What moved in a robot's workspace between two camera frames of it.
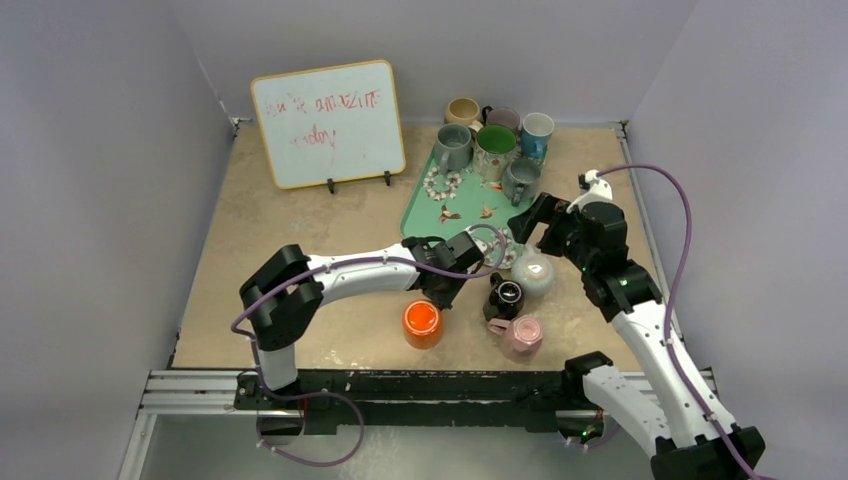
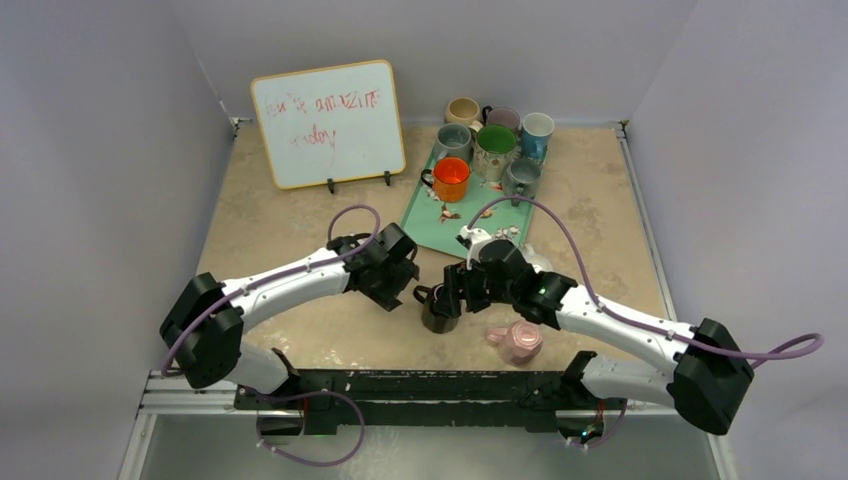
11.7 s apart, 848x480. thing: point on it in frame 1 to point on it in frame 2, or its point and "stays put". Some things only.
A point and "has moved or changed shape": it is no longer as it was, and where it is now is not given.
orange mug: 423,324 to 448,178
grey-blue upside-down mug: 521,179 stays put
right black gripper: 542,216 to 457,291
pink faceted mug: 522,337 stays put
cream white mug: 494,147 stays put
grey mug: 453,148 stays put
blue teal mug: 536,132 stays put
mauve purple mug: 505,116 stays put
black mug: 505,299 has moved or changed shape
